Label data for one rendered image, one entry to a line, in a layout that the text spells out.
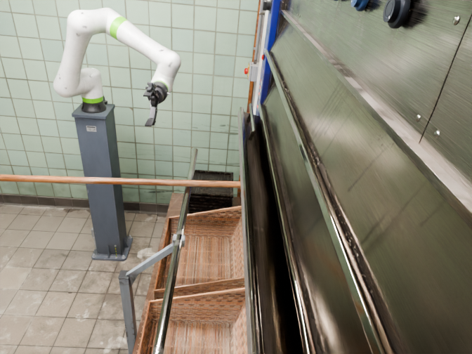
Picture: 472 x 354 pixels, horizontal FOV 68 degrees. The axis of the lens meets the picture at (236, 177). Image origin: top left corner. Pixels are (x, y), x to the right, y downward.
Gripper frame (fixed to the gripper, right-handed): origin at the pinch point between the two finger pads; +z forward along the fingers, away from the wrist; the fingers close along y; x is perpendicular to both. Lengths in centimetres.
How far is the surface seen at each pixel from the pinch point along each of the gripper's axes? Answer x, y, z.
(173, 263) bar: -19, 31, 58
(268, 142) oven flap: -51, 2, 19
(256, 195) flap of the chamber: -45, 7, 48
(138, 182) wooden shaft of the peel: 2.9, 29.3, 12.8
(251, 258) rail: -42, 5, 80
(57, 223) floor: 103, 149, -92
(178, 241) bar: -19, 31, 47
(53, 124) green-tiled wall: 101, 67, -116
